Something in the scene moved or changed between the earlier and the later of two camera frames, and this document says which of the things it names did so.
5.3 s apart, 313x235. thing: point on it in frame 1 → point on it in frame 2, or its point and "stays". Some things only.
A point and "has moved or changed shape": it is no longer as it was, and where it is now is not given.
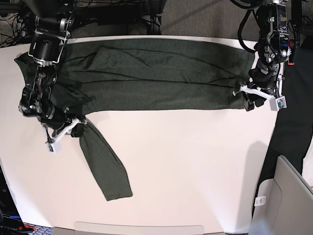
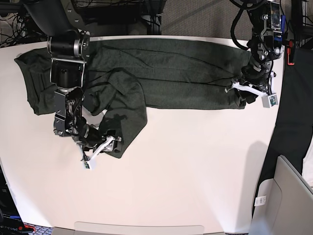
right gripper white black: x=276 y=103 → x=269 y=100
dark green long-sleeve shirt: x=98 y=77 has moved or changed shape
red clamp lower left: x=26 y=226 stays
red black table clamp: x=291 y=43 stays
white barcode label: x=260 y=200 stays
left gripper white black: x=58 y=131 → x=107 y=146
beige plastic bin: x=283 y=205 stays
